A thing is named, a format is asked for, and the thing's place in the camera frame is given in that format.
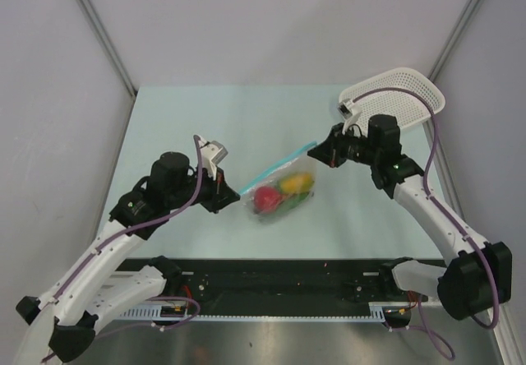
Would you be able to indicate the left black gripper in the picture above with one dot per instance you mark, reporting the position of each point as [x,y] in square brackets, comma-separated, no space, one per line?
[220,193]

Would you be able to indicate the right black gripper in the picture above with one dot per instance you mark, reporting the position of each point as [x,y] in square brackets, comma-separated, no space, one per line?
[330,151]

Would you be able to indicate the clear zip top bag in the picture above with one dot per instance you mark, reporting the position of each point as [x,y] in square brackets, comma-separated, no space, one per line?
[297,162]

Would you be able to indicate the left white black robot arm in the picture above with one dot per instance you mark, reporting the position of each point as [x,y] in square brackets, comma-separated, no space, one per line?
[65,319]

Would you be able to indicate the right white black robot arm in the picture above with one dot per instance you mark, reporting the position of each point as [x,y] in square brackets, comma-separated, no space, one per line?
[477,274]

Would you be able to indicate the red fake tomato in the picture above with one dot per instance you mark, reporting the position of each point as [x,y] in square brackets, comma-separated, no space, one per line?
[267,199]

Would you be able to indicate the yellow fake fruit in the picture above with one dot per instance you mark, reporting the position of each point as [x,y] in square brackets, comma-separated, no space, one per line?
[296,183]

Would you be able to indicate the green fake vegetable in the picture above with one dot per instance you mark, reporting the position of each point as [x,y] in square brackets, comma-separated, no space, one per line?
[293,200]

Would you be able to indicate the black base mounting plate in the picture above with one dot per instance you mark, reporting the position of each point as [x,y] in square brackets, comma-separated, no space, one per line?
[258,283]

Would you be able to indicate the white perforated plastic basket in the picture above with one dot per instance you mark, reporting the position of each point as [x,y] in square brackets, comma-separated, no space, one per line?
[403,93]

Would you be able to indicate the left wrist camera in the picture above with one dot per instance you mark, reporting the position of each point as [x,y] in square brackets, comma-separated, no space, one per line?
[212,153]

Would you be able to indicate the white slotted cable duct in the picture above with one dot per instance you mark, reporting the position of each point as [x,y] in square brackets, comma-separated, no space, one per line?
[169,313]

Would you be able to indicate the right aluminium frame post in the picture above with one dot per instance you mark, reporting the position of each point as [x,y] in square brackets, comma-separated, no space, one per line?
[466,16]

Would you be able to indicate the aluminium frame post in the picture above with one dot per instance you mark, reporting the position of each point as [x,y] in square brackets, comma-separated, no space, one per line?
[105,42]
[466,16]

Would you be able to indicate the left aluminium frame post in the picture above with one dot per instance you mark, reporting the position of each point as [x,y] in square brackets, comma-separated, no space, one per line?
[105,42]

